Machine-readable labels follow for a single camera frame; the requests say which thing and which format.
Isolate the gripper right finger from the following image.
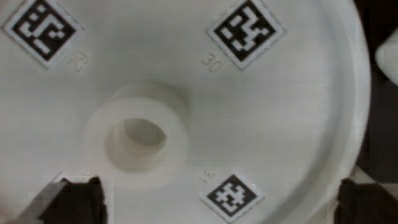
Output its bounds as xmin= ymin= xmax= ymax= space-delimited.
xmin=336 ymin=179 xmax=398 ymax=224

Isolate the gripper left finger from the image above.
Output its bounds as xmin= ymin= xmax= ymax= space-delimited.
xmin=16 ymin=175 xmax=107 ymax=224

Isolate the white round table top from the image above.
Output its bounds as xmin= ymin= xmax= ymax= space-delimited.
xmin=0 ymin=0 xmax=369 ymax=224

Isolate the white cylindrical table leg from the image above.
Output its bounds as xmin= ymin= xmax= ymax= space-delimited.
xmin=377 ymin=33 xmax=398 ymax=86

